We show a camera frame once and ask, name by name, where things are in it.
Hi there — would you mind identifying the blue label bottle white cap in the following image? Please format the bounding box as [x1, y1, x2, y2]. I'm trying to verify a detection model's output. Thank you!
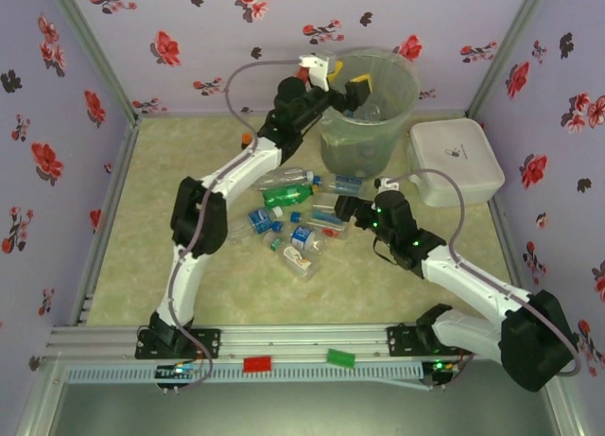
[226, 206, 285, 244]
[344, 101, 387, 124]

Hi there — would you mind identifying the clear bottle striped blue label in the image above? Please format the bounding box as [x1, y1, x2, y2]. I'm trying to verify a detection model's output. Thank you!
[315, 172, 369, 197]

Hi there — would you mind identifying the clear bottle white cap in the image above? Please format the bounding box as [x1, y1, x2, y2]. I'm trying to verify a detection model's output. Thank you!
[252, 166, 317, 192]

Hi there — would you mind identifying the white orange label bottle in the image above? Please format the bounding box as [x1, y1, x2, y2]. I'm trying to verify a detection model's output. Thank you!
[261, 235, 317, 281]

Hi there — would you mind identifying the grey translucent waste bin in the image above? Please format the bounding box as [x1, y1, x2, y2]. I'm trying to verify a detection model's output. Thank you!
[309, 46, 423, 182]

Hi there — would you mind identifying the clear flat plastic box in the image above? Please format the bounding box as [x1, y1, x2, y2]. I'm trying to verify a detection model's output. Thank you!
[314, 193, 356, 211]

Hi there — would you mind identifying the white lidded plastic container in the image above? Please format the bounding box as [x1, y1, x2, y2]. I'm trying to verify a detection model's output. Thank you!
[406, 118, 506, 209]

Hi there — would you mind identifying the green block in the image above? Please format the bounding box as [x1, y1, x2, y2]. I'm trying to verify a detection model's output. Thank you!
[326, 347, 357, 368]

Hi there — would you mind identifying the right circuit board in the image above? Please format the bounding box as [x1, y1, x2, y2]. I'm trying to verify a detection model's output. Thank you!
[430, 358, 463, 375]

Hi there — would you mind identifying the circuit board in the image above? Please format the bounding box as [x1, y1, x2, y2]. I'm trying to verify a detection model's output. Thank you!
[430, 358, 463, 375]
[154, 363, 199, 379]

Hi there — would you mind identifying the red block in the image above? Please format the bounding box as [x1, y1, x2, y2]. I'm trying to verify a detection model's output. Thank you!
[242, 356, 273, 374]

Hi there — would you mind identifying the left circuit board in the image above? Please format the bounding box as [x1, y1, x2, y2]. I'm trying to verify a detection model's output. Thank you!
[154, 363, 199, 379]

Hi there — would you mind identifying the left grey arm cable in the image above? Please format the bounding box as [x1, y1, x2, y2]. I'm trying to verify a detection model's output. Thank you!
[163, 57, 303, 391]

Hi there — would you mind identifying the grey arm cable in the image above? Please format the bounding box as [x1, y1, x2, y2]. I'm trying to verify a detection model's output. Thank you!
[391, 168, 582, 378]
[163, 57, 303, 391]

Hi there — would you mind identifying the right grey arm cable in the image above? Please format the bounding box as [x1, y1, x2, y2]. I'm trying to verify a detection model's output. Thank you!
[391, 168, 582, 378]

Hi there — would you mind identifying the aluminium side rail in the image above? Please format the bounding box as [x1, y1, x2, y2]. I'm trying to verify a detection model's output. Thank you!
[485, 194, 527, 293]
[69, 118, 139, 327]

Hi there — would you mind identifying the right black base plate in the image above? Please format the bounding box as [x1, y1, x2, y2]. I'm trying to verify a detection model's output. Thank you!
[386, 323, 474, 359]

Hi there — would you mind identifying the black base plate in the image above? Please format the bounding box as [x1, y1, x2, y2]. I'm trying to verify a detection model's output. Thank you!
[386, 323, 474, 359]
[134, 327, 223, 360]

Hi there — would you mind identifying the aluminium front rail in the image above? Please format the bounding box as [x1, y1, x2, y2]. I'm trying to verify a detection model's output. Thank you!
[45, 323, 475, 362]

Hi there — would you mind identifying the aluminium corner post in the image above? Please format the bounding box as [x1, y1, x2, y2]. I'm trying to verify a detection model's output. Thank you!
[466, 0, 555, 119]
[43, 0, 139, 121]

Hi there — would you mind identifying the white slotted cable duct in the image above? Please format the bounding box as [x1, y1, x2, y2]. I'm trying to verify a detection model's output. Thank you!
[62, 362, 425, 386]

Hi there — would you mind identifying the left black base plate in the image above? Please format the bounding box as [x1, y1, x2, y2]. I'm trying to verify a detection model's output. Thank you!
[134, 327, 223, 360]

